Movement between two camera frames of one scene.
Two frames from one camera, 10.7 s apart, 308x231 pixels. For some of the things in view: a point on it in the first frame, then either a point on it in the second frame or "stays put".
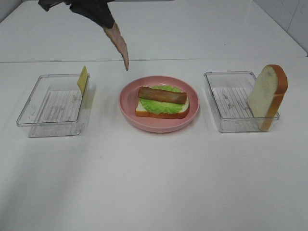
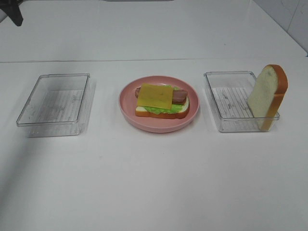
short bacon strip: x=118 y=40 → x=179 y=96
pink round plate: x=128 y=99 stays put
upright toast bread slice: x=266 y=94 stays put
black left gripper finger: x=46 y=4 → x=12 y=8
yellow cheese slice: x=82 y=79 → x=154 y=96
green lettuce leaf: x=162 y=107 stays put
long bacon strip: x=155 y=94 → x=137 y=92
